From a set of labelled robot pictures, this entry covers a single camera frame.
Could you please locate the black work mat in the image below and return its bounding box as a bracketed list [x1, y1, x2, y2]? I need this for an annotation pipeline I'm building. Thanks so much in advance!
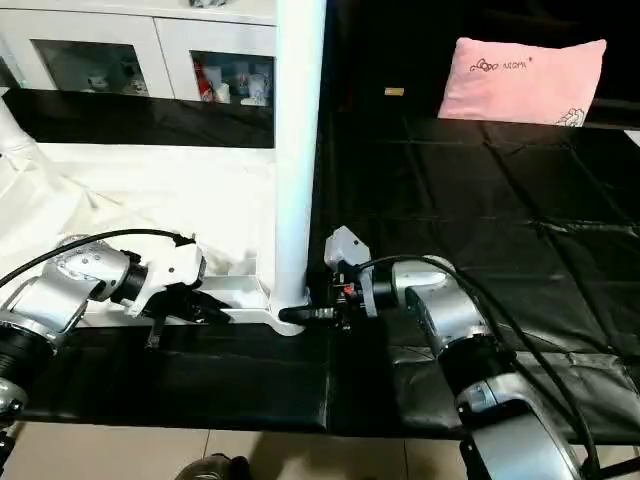
[0, 88, 640, 443]

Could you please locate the black furniture with yellow label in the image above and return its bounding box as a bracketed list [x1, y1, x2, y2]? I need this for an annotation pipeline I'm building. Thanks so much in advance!
[322, 0, 640, 123]

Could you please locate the white plastic table top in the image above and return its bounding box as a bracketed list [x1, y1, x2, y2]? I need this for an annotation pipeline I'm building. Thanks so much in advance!
[0, 140, 336, 339]

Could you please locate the dark robot foot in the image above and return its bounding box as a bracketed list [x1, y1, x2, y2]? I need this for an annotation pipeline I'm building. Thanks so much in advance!
[175, 454, 253, 480]

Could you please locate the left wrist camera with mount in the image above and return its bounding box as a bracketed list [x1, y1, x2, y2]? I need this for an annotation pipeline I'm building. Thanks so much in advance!
[125, 240, 208, 319]

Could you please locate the pink pillow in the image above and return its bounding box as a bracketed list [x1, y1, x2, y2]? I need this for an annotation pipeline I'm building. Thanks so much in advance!
[437, 38, 609, 128]

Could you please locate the white cabinet with glass doors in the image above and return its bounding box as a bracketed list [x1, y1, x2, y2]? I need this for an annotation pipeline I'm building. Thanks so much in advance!
[0, 0, 279, 107]

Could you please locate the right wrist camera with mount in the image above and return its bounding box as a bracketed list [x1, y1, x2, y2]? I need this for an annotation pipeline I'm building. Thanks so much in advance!
[323, 226, 379, 301]

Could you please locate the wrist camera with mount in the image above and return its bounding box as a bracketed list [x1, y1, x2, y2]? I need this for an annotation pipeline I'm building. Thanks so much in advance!
[125, 240, 208, 319]
[323, 226, 379, 301]

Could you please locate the black tripod stand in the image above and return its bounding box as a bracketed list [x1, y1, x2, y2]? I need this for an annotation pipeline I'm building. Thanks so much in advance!
[598, 456, 640, 480]

